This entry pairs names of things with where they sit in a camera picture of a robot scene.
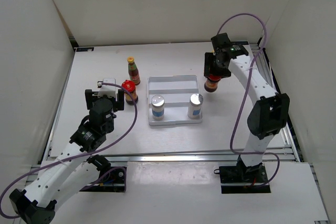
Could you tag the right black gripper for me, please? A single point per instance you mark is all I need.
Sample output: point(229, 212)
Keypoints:
point(208, 60)

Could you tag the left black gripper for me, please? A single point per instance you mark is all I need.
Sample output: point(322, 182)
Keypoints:
point(117, 105)

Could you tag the red-lid sauce jar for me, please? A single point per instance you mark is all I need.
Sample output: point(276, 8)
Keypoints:
point(131, 94)
point(211, 83)

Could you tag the silver-lid white shaker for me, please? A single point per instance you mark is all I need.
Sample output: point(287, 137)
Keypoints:
point(195, 106)
point(157, 104)

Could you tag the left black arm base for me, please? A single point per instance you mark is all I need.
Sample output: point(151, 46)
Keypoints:
point(111, 180)

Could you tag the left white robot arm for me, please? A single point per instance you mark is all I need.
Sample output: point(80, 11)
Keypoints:
point(78, 164)

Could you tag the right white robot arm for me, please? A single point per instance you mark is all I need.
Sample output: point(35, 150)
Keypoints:
point(270, 108)

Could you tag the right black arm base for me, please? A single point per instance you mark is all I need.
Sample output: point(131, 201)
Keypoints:
point(232, 183)

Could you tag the right black corner label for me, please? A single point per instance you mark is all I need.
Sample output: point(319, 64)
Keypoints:
point(240, 43)

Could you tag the black corner label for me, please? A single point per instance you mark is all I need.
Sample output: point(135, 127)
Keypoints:
point(240, 43)
point(85, 49)

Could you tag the left tall yellow-cap sauce bottle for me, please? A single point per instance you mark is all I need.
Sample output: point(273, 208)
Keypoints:
point(133, 71)

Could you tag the white divided organizer tray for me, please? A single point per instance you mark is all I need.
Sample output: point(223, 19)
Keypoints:
point(176, 91)

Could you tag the left black corner label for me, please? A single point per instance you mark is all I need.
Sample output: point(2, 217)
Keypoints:
point(85, 49)

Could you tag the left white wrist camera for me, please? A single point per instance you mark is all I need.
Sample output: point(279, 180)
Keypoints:
point(107, 91)

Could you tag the aluminium front rail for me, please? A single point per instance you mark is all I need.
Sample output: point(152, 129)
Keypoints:
point(286, 154)

